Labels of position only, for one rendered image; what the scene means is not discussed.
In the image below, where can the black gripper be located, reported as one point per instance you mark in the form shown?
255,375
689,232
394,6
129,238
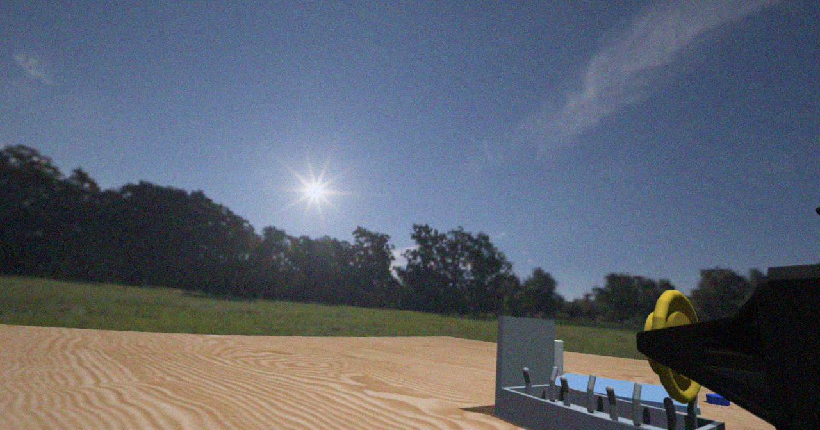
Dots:
765,358

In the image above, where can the dark grey dish rack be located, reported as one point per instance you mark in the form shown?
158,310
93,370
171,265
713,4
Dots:
526,392

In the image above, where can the yellow plate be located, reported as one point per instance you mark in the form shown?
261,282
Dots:
673,309

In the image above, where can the light blue square mat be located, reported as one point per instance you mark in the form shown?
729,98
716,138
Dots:
652,395

